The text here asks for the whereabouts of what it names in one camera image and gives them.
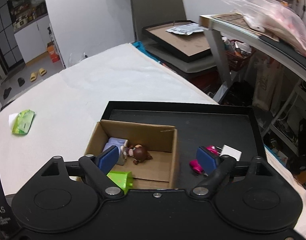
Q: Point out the red basket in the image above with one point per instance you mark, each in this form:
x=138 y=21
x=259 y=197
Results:
x=239 y=55

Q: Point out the green tissue pack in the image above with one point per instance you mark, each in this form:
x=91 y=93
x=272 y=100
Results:
x=23 y=121

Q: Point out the lilac toy box beige lid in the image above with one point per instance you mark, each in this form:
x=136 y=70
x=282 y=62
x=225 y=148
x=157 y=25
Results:
x=115 y=145

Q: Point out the teal cloth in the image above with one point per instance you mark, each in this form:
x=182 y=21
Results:
x=139 y=45

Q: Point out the brown-haired doll figure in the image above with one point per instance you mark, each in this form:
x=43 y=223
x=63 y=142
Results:
x=140 y=153

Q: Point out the black tray with cardboard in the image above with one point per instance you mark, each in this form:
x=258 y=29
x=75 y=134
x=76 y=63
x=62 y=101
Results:
x=178 y=42

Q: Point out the clear plastic bag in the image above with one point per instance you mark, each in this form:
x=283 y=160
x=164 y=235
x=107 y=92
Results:
x=268 y=17

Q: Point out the beige tote bag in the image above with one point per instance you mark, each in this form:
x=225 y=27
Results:
x=265 y=80

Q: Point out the white printed paper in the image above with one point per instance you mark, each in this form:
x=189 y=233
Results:
x=184 y=28

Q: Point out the white rectangular block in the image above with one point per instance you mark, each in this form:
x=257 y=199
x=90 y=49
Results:
x=232 y=153

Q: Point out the grey chair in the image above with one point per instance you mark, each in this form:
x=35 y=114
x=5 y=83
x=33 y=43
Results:
x=155 y=10

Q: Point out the yellow slipper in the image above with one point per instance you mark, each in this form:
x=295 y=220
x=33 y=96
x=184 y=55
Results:
x=33 y=76
x=42 y=71

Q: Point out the green toy block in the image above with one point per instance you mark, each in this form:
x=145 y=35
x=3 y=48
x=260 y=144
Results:
x=120 y=178

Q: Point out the black slipper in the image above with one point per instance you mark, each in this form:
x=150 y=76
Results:
x=21 y=81
x=6 y=92

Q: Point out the white cabinet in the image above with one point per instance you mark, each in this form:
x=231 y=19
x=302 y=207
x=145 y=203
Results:
x=30 y=35

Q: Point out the shallow black tray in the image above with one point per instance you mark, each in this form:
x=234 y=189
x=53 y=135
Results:
x=205 y=130

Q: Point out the brown cardboard box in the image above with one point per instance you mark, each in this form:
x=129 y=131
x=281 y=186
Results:
x=153 y=135

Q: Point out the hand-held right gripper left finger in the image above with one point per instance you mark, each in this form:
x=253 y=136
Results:
x=108 y=158

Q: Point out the orange carton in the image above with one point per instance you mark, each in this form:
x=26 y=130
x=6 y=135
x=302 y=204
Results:
x=53 y=52

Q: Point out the pink toy figure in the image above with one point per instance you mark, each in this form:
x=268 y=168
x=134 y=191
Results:
x=195 y=166

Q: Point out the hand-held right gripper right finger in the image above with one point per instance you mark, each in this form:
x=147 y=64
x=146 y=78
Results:
x=208 y=160

